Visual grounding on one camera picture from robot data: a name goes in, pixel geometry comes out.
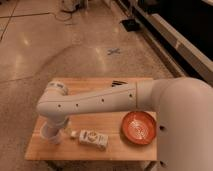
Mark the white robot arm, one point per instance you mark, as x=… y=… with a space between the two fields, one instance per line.
x=184 y=108

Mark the white plastic bottle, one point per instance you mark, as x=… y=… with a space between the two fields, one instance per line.
x=91 y=137

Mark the white ceramic cup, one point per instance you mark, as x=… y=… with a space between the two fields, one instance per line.
x=51 y=133

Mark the wooden table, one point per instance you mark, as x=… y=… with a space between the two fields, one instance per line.
x=88 y=121

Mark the orange ceramic bowl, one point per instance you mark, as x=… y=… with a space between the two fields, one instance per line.
x=139 y=127

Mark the black floor plate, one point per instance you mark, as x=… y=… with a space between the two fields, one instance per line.
x=130 y=25

